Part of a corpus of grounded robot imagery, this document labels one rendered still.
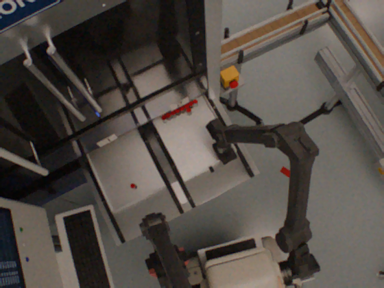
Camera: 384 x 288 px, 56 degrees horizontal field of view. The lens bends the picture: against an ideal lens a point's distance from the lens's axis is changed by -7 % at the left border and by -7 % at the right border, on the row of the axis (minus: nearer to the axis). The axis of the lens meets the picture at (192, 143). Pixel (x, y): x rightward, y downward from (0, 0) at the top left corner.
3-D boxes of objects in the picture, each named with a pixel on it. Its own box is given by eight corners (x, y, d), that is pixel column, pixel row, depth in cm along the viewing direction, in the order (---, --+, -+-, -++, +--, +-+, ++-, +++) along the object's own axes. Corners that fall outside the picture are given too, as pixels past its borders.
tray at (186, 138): (149, 115, 177) (148, 112, 173) (199, 89, 179) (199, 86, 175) (184, 180, 168) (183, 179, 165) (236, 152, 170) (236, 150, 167)
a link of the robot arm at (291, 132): (297, 152, 97) (326, 138, 100) (266, 128, 107) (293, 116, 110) (288, 258, 123) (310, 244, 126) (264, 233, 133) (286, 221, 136)
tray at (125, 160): (84, 146, 175) (81, 144, 171) (133, 121, 176) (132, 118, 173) (113, 212, 166) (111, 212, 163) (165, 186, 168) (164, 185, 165)
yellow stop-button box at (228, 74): (217, 75, 171) (217, 68, 165) (230, 68, 172) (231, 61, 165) (225, 88, 170) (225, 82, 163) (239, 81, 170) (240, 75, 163)
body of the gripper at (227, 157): (225, 138, 162) (224, 132, 155) (237, 158, 158) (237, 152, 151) (211, 145, 161) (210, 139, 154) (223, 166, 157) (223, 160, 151)
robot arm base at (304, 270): (288, 280, 124) (321, 271, 124) (286, 263, 121) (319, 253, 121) (280, 265, 132) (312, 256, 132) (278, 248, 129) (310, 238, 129)
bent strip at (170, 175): (166, 175, 169) (165, 173, 163) (173, 173, 169) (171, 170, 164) (181, 204, 166) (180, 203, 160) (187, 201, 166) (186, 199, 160)
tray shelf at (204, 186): (75, 152, 176) (74, 151, 174) (208, 84, 181) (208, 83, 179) (118, 246, 164) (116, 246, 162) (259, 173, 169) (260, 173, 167)
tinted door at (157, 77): (102, 118, 142) (36, 40, 85) (204, 67, 145) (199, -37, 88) (103, 119, 142) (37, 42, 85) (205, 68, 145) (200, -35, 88)
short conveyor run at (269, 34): (210, 83, 183) (210, 68, 168) (195, 57, 187) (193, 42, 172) (327, 27, 188) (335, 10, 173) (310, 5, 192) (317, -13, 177)
